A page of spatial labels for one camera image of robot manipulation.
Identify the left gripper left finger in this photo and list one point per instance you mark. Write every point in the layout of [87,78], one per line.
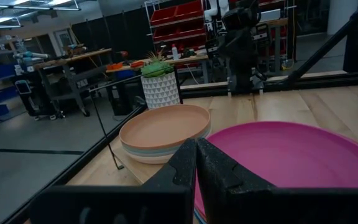
[179,168]

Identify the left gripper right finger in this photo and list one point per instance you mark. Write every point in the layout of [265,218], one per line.
[219,177]

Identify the green plate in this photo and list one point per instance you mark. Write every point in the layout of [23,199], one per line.
[148,152]

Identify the blue plate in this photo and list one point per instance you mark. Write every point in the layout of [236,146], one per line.
[199,217]

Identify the pink plate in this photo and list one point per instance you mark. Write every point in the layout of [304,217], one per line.
[291,155]

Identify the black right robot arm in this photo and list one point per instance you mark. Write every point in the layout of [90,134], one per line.
[241,62]

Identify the white robot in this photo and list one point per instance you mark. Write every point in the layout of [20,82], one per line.
[216,9]

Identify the cream plate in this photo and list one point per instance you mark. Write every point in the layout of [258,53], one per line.
[148,159]

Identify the peach plate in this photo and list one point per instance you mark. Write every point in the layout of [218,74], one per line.
[163,127]

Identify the rack with red bins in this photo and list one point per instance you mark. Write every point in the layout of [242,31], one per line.
[179,18]

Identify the wooden workbench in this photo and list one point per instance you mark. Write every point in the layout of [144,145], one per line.
[191,58]
[73,57]

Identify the white bottle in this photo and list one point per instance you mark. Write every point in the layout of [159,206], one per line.
[175,52]

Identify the succulent in white patterned pot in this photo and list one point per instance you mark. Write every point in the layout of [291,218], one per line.
[160,91]

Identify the white column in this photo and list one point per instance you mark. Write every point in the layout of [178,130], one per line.
[342,15]

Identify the orange tool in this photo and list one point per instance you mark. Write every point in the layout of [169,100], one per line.
[115,66]
[137,64]

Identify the black stand with screen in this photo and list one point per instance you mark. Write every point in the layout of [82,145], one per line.
[23,87]

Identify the black diagonal frame strut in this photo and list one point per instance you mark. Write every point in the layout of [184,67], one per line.
[322,46]

